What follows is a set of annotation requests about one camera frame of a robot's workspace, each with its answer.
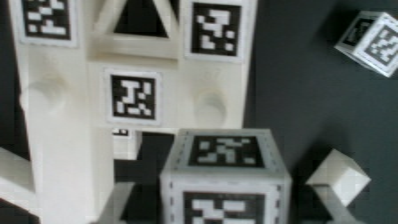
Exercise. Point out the white right fence wall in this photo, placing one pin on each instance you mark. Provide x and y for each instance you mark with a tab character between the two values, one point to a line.
340	174

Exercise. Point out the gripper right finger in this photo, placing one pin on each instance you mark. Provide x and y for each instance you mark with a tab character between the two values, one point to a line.
338	210

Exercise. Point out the white chair leg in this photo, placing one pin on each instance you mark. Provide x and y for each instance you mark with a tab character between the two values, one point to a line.
127	141

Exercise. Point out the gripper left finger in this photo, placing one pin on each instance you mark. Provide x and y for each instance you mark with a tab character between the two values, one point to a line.
111	216

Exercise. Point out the white chair back frame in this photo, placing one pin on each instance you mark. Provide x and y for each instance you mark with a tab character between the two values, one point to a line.
63	33

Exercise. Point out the white tagged cube nut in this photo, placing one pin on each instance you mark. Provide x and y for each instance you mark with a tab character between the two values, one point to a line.
369	42
225	180

